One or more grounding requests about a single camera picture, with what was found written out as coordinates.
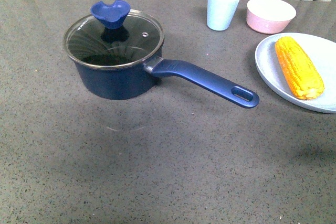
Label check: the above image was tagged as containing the light blue plate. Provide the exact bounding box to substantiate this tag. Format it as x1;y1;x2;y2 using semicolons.
255;33;335;113

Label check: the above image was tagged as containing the pink bowl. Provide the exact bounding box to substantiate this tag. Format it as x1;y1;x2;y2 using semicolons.
246;0;297;34

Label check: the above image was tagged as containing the dark blue saucepan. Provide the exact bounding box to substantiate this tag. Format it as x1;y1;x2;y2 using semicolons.
62;9;260;109

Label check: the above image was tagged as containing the glass lid with blue knob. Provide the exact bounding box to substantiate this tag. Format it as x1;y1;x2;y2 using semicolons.
64;0;164;69

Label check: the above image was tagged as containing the light blue cup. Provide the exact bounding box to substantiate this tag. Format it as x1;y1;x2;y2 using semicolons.
207;0;240;31

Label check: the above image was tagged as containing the yellow corn cob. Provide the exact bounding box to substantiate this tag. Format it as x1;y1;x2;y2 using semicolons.
275;36;324;100

